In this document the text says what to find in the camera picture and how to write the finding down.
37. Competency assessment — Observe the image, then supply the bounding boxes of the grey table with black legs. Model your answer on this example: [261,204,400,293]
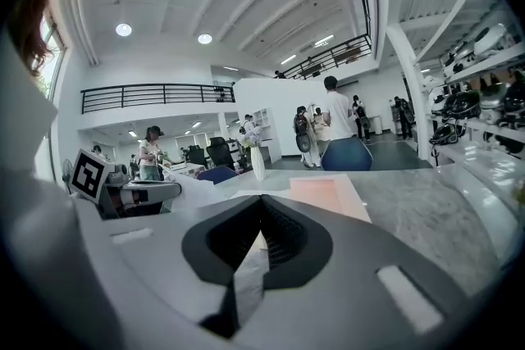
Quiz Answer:
[212,166,520,298]

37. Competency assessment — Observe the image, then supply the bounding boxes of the window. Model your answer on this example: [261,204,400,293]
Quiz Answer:
[40,9,67,100]

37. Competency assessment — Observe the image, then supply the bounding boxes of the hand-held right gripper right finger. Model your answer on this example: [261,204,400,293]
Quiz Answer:
[241,194,486,350]

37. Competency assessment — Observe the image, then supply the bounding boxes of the black office chair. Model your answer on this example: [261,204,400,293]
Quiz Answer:
[204,136,237,171]
[185,144,208,170]

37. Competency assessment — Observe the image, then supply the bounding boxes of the white bookcase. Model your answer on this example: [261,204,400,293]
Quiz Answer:
[251,107,284,165]

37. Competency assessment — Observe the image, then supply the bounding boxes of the black devices on shelves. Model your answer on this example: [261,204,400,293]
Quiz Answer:
[426,22,525,156]

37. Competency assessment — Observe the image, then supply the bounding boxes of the standing fan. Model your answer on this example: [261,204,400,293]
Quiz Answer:
[61,157,75,185]

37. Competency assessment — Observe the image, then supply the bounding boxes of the black balcony railing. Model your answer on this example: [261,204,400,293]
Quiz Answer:
[80,83,236,116]

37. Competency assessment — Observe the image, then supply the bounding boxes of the black mezzanine railing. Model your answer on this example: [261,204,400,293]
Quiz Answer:
[282,34,372,81]

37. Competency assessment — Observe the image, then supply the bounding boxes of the person's torso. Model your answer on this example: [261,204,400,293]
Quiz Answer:
[0,32,80,218]

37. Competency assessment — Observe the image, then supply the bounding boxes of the white vase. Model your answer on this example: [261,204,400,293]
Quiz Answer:
[249,144,268,183]

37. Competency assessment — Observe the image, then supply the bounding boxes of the white shelf rack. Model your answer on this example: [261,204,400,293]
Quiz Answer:
[384,0,525,177]

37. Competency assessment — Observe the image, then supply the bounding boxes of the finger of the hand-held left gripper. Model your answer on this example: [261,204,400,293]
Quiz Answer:
[144,182,183,202]

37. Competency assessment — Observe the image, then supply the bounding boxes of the pale flower bouquet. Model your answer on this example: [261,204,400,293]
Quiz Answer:
[239,125,264,149]

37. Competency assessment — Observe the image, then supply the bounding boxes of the blue chair back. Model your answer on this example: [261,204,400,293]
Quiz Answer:
[320,136,374,172]

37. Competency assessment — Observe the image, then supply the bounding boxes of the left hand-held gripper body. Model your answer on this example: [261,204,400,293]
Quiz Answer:
[70,148,149,220]

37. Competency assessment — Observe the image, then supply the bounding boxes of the blue chair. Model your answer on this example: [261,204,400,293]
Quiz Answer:
[196,164,240,186]
[320,136,374,172]

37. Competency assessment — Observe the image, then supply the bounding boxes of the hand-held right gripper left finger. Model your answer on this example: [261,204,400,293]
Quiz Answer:
[86,194,263,350]

